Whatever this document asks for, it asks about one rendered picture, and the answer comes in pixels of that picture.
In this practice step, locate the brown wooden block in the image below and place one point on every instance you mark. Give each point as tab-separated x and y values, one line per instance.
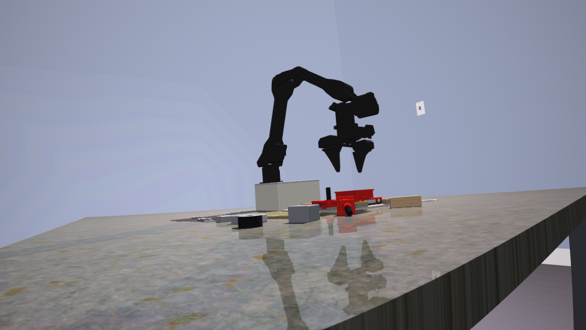
407	201

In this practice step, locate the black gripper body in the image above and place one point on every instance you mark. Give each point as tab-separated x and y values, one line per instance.
340	140

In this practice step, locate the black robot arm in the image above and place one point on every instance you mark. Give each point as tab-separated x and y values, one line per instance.
283	85

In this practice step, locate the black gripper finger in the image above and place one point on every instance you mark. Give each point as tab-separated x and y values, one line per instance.
333	154
359	157

